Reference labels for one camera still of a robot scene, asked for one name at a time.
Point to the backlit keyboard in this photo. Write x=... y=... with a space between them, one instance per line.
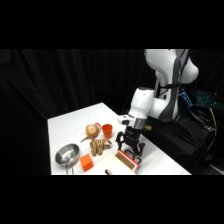
x=206 y=99

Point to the orange plastic cup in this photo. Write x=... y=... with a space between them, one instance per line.
x=107 y=130

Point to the striped tiger plush toy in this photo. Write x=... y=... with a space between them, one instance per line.
x=99 y=146

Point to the round brown plush toy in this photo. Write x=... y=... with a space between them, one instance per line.
x=91 y=130

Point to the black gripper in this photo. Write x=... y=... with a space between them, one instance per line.
x=133 y=135

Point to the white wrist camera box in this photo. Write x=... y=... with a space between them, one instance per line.
x=124 y=119

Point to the black curtain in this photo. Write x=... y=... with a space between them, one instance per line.
x=33 y=86

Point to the small brown cylinder object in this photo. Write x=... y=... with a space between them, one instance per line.
x=109 y=171

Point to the steel metal bowl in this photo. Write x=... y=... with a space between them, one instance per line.
x=67 y=154

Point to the black cloth-covered robot stand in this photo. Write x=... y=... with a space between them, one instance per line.
x=173 y=140

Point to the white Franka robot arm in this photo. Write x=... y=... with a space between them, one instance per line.
x=166 y=83

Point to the orange cube block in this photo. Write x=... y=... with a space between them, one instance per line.
x=86 y=162

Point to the light wooden drawer cabinet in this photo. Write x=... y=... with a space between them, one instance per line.
x=105 y=164

